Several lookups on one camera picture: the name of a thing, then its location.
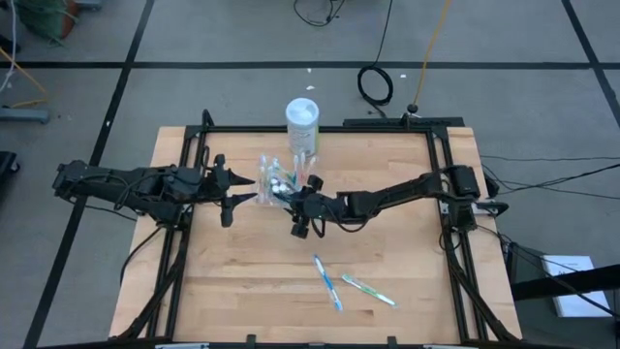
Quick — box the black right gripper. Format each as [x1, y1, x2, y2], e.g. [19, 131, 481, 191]
[277, 174, 343, 239]

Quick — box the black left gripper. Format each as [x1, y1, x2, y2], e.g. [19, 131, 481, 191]
[186, 153, 259, 229]

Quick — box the clear acrylic organizer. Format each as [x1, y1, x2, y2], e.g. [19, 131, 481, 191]
[255, 152, 320, 208]

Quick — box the white green disinfecting wipes canister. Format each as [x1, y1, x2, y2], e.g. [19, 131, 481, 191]
[284, 96, 321, 159]

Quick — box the blue and white toothbrush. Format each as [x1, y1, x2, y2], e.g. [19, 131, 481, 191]
[312, 254, 345, 312]

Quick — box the grey metal foot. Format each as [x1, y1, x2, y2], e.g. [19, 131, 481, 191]
[0, 107, 52, 125]

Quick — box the green mesh bundle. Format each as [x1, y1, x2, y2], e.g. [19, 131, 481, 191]
[13, 0, 79, 48]

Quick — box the black metal beam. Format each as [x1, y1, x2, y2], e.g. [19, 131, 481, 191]
[511, 264, 620, 301]

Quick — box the white paper booklet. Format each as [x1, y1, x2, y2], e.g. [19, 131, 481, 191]
[541, 255, 612, 319]

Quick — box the black aluminium table frame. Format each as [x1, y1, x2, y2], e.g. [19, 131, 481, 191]
[110, 109, 522, 349]

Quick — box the black arm base cable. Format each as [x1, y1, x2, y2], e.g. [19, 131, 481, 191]
[119, 225, 166, 287]

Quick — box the coiled black floor cable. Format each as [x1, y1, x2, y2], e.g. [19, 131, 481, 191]
[356, 0, 394, 107]

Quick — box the black cable loop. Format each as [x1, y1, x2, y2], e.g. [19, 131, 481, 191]
[293, 0, 348, 28]

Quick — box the yellow hanging cord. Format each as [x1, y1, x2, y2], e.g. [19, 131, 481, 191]
[406, 0, 454, 115]

